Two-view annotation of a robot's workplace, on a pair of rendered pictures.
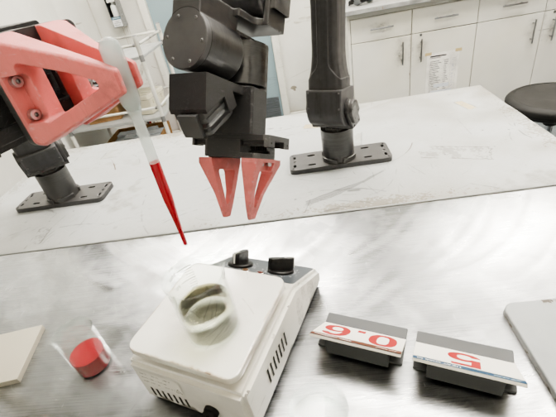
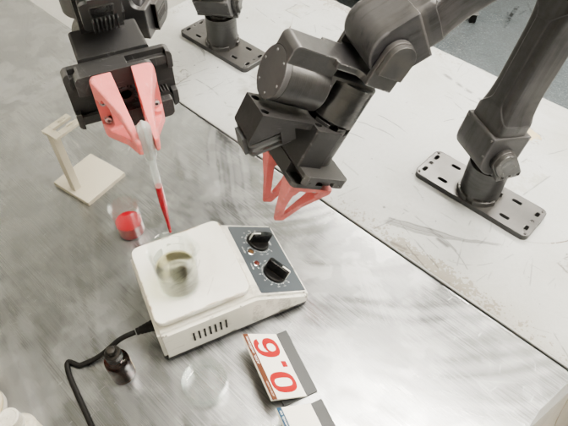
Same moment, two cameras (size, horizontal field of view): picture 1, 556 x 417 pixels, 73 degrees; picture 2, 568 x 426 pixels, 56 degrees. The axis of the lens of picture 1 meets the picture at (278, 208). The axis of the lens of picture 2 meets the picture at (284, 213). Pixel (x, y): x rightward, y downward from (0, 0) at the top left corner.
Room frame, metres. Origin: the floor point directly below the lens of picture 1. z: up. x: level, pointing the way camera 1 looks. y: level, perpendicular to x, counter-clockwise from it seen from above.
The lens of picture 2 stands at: (0.03, -0.23, 1.55)
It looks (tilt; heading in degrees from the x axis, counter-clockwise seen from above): 50 degrees down; 36
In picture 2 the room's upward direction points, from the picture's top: straight up
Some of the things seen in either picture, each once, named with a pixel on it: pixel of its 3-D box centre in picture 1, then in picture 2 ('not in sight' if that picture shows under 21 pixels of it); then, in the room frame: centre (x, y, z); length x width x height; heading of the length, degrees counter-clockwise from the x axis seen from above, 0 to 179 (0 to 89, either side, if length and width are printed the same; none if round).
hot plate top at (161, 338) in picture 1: (211, 313); (189, 270); (0.26, 0.09, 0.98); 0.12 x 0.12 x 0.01; 61
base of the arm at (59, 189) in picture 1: (57, 183); (221, 29); (0.75, 0.45, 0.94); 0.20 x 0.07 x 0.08; 83
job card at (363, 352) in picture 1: (360, 332); (279, 363); (0.25, -0.06, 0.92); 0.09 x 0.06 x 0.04; 61
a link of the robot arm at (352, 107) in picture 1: (334, 112); (493, 150); (0.66, -0.14, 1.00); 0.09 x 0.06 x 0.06; 54
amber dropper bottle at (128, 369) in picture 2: not in sight; (117, 362); (0.13, 0.09, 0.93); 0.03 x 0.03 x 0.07
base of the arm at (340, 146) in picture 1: (337, 142); (484, 177); (0.67, -0.14, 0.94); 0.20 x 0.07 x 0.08; 83
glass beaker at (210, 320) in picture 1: (206, 299); (177, 265); (0.24, 0.08, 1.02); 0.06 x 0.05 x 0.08; 127
